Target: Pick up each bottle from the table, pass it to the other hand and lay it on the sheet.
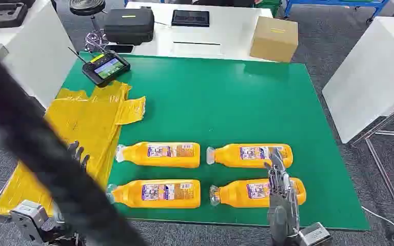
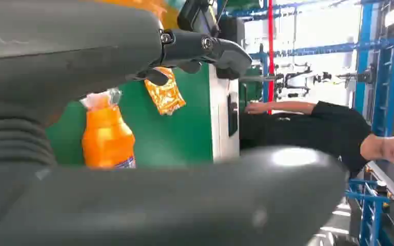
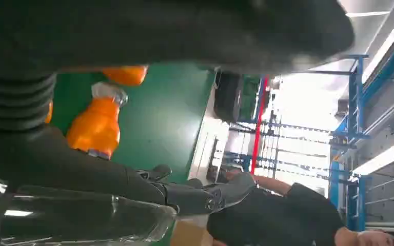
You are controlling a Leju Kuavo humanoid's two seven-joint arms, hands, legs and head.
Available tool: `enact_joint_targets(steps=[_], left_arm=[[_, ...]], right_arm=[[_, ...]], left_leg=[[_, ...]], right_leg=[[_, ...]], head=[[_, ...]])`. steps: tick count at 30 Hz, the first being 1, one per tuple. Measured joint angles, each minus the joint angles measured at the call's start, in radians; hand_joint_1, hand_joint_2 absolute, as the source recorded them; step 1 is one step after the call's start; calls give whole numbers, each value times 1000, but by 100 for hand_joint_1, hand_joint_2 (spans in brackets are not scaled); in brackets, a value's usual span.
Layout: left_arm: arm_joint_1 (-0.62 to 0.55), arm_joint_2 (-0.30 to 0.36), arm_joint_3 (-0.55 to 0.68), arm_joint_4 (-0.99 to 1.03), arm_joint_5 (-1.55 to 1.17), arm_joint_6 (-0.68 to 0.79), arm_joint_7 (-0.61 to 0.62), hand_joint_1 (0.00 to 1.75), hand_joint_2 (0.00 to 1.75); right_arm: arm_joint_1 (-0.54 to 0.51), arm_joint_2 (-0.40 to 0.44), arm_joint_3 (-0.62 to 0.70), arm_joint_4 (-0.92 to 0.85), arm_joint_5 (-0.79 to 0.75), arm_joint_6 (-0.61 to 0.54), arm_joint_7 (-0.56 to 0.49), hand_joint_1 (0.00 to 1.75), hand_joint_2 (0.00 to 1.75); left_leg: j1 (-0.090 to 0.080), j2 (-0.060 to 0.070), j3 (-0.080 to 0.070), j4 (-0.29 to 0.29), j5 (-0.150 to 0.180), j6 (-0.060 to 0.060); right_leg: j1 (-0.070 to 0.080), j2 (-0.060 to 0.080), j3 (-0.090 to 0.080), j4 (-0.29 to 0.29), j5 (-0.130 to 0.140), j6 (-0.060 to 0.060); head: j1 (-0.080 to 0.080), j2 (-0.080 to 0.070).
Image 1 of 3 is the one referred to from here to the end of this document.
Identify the thin black strip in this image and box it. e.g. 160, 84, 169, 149
173, 41, 222, 46

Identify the blue metal rack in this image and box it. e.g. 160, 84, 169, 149
283, 0, 390, 19

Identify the green plastic crate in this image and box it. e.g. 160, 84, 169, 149
254, 0, 283, 17

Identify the black phone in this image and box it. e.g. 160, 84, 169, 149
106, 44, 135, 54

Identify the black tablet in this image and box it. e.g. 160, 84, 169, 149
171, 9, 210, 28

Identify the white side table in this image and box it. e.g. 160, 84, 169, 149
0, 0, 78, 109

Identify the green table mat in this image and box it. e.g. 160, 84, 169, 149
59, 51, 371, 232

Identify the black remote controller with screen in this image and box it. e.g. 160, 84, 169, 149
68, 46, 131, 88

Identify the thick black braided cable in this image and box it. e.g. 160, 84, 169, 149
0, 40, 148, 246

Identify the black moulded tray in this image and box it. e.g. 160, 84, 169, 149
0, 3, 28, 31

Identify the white floor cable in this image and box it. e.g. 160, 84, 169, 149
362, 205, 394, 235

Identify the yellow plastic sheet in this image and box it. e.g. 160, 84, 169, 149
0, 80, 147, 217

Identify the metal table frame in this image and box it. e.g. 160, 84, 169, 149
350, 98, 394, 235

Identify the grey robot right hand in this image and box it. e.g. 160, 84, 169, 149
264, 148, 301, 246

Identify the black round stool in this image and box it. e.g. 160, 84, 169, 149
69, 0, 110, 53

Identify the black carrying case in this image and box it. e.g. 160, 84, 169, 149
103, 7, 155, 47

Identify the orange drink bottle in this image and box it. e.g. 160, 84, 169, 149
106, 179, 202, 209
206, 143, 294, 170
209, 177, 307, 208
115, 141, 201, 169

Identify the white tilted table top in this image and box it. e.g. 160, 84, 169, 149
322, 16, 394, 144

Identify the brown cardboard box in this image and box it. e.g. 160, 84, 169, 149
249, 16, 299, 64

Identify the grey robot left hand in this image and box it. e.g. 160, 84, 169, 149
66, 140, 91, 171

